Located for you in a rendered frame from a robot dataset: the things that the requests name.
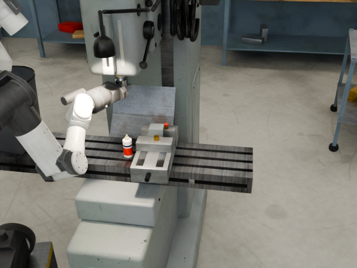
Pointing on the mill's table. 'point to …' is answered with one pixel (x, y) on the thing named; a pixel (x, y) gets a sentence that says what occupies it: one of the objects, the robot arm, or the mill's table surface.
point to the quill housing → (139, 43)
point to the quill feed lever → (149, 29)
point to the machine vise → (154, 160)
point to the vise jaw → (159, 146)
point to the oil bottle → (127, 147)
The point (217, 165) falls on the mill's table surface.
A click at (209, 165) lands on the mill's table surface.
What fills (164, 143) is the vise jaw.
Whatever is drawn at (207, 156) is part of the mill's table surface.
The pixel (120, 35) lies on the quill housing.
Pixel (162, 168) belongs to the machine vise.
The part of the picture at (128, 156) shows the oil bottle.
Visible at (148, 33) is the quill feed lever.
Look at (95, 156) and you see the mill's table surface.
